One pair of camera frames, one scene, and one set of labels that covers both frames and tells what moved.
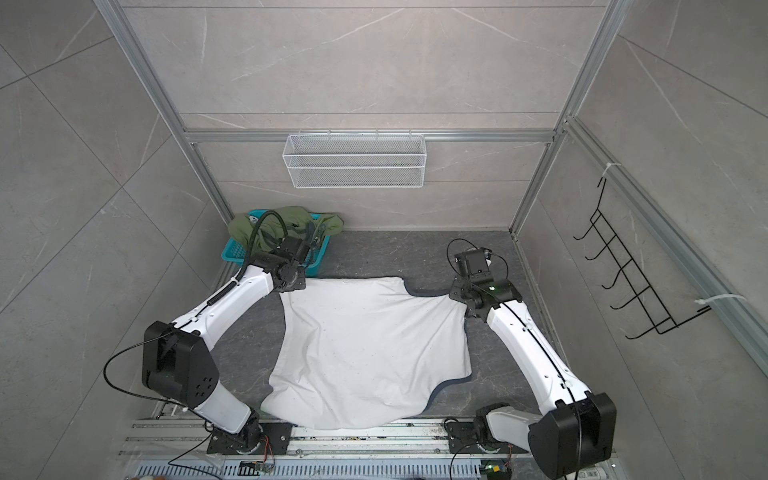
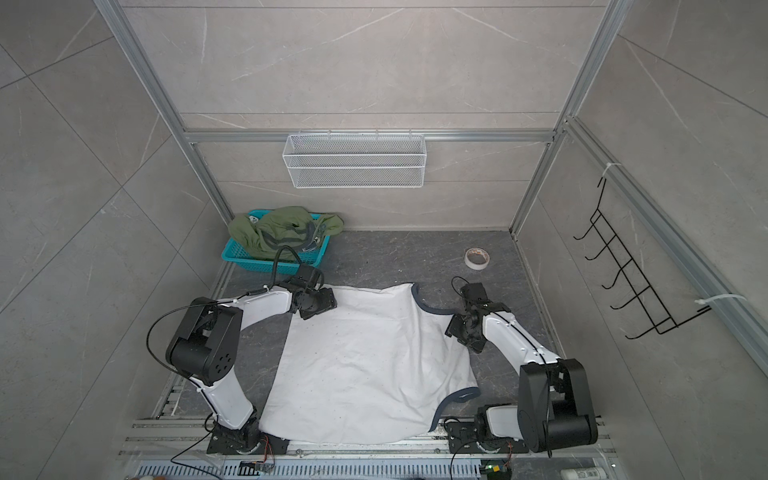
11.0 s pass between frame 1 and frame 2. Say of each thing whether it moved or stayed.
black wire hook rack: stayed
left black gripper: moved
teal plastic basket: stayed
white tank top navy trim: moved
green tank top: stayed
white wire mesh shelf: stayed
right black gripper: moved
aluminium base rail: stayed
